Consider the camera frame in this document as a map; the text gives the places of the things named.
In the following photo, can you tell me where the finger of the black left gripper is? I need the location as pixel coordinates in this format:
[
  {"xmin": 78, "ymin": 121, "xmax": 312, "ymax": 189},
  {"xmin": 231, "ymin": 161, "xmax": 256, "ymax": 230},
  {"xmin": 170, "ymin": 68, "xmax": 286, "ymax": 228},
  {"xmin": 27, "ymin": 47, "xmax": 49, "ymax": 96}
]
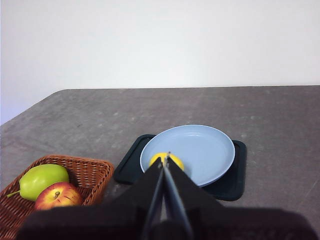
[{"xmin": 16, "ymin": 159, "xmax": 166, "ymax": 240}]

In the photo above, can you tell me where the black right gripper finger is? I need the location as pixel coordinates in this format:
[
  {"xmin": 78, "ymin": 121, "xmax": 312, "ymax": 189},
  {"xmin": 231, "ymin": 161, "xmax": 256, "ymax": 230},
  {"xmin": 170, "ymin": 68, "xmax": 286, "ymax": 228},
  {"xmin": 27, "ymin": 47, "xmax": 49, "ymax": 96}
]
[{"xmin": 163, "ymin": 151, "xmax": 315, "ymax": 240}]

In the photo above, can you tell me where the blue round plate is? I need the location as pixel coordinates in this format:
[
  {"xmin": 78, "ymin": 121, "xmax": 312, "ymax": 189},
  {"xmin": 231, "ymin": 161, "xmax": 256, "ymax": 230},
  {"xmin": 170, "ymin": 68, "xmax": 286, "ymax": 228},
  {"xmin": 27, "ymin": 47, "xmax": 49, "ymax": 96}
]
[{"xmin": 139, "ymin": 124, "xmax": 236, "ymax": 188}]

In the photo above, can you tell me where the yellow lemon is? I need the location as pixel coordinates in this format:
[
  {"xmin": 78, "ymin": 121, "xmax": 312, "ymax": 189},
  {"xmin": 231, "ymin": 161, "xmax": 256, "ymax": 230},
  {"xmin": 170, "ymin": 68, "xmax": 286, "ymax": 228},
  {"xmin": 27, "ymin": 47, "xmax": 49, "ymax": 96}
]
[{"xmin": 149, "ymin": 151, "xmax": 185, "ymax": 173}]

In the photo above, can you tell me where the brown wicker basket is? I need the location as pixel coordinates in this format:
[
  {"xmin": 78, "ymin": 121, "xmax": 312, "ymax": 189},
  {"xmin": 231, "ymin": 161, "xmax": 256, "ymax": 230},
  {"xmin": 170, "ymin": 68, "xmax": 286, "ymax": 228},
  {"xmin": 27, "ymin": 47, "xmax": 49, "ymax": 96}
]
[{"xmin": 0, "ymin": 154, "xmax": 115, "ymax": 240}]

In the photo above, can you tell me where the red apple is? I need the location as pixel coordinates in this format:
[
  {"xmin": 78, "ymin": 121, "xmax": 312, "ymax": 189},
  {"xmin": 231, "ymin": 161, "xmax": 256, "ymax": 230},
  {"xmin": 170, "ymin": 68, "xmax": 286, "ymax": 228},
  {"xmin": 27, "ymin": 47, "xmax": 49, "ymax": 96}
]
[{"xmin": 34, "ymin": 181, "xmax": 83, "ymax": 211}]

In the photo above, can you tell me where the black flat tray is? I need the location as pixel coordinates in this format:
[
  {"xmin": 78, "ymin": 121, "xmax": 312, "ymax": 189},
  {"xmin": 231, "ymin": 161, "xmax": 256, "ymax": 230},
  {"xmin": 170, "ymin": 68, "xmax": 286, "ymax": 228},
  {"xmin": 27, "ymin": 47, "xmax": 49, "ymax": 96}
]
[{"xmin": 113, "ymin": 134, "xmax": 248, "ymax": 202}]

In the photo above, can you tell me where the green pear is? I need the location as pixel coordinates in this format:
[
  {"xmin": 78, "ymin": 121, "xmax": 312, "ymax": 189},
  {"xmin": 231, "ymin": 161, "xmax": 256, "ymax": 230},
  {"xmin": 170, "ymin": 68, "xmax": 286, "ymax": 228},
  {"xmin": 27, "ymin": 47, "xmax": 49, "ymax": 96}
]
[{"xmin": 6, "ymin": 163, "xmax": 70, "ymax": 202}]

